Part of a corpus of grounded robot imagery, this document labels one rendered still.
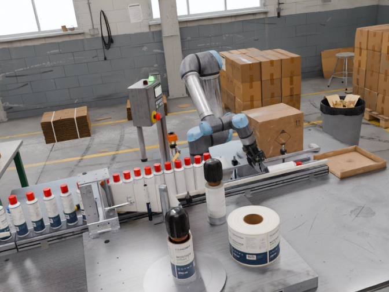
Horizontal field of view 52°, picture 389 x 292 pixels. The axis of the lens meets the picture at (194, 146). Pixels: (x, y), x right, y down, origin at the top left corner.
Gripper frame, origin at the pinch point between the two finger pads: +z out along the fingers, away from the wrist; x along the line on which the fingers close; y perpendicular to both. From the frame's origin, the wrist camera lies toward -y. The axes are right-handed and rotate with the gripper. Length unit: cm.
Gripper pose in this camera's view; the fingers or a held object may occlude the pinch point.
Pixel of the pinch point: (260, 170)
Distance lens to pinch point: 217.2
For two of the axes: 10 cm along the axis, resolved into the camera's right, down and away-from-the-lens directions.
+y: 3.0, 3.4, -8.9
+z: 4.1, 8.0, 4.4
